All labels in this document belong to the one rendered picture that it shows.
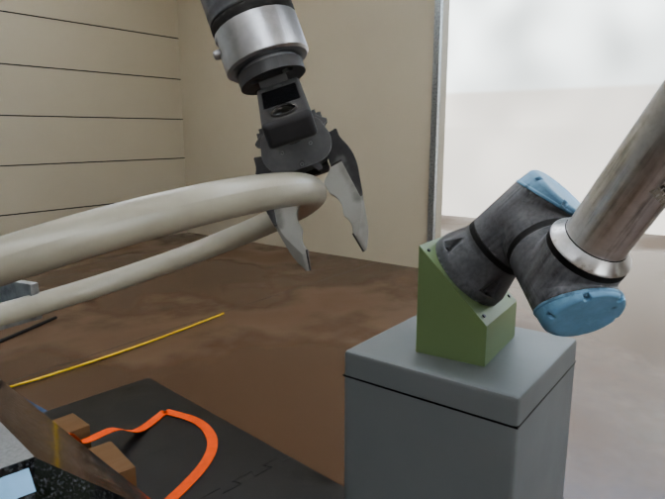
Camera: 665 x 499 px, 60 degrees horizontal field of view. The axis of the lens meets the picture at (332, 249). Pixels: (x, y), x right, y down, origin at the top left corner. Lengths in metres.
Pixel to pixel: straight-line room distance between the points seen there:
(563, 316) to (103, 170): 6.58
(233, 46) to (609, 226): 0.67
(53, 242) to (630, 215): 0.84
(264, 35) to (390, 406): 0.89
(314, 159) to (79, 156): 6.62
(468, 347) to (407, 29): 4.80
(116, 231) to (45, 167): 6.58
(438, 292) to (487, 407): 0.25
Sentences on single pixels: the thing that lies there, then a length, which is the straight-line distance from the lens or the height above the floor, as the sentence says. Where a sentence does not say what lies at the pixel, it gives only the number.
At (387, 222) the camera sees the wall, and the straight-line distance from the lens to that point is 5.93.
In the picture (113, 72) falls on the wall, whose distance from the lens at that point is 7.44.
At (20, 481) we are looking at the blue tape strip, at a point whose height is 0.81.
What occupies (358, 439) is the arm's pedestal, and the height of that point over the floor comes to 0.65.
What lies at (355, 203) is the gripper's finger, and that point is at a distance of 0.58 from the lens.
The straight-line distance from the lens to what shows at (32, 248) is 0.40.
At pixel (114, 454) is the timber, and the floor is 0.15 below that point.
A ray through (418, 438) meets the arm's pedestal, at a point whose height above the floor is 0.70.
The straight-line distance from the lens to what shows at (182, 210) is 0.41.
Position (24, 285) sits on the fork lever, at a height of 1.13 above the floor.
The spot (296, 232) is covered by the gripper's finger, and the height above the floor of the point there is 1.23.
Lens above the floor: 1.33
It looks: 11 degrees down
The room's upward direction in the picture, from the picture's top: straight up
